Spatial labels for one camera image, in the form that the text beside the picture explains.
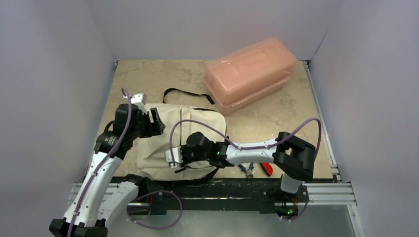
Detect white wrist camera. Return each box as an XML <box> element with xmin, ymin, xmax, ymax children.
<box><xmin>165</xmin><ymin>147</ymin><xmax>182</xmax><ymax>168</ymax></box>
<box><xmin>124</xmin><ymin>93</ymin><xmax>147</xmax><ymax>114</ymax></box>

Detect beige canvas backpack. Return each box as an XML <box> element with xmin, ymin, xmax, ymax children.
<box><xmin>137</xmin><ymin>103</ymin><xmax>227</xmax><ymax>182</ymax></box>

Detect translucent pink plastic box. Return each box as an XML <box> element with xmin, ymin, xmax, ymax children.
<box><xmin>204</xmin><ymin>37</ymin><xmax>297</xmax><ymax>115</ymax></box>

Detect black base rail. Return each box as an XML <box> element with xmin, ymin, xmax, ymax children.
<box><xmin>111</xmin><ymin>174</ymin><xmax>309</xmax><ymax>218</ymax></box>

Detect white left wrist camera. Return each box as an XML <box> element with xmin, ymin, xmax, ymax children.
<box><xmin>124</xmin><ymin>93</ymin><xmax>147</xmax><ymax>114</ymax></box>

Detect red handled cutter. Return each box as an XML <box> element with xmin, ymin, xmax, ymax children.
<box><xmin>259</xmin><ymin>162</ymin><xmax>273</xmax><ymax>177</ymax></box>

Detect blue handled pliers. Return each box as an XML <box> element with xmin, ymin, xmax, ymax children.
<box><xmin>238</xmin><ymin>162</ymin><xmax>254</xmax><ymax>179</ymax></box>

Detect aluminium frame rail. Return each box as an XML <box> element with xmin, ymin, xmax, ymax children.
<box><xmin>302</xmin><ymin>61</ymin><xmax>356</xmax><ymax>205</ymax></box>

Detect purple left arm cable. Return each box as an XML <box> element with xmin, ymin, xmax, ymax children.
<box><xmin>67</xmin><ymin>87</ymin><xmax>132</xmax><ymax>237</ymax></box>

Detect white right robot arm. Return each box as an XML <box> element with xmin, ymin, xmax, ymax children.
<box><xmin>165</xmin><ymin>132</ymin><xmax>317</xmax><ymax>201</ymax></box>

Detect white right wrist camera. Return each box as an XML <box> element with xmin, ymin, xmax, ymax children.
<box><xmin>165</xmin><ymin>147</ymin><xmax>182</xmax><ymax>168</ymax></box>

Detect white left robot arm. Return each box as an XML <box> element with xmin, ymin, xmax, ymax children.
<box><xmin>49</xmin><ymin>104</ymin><xmax>166</xmax><ymax>237</ymax></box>

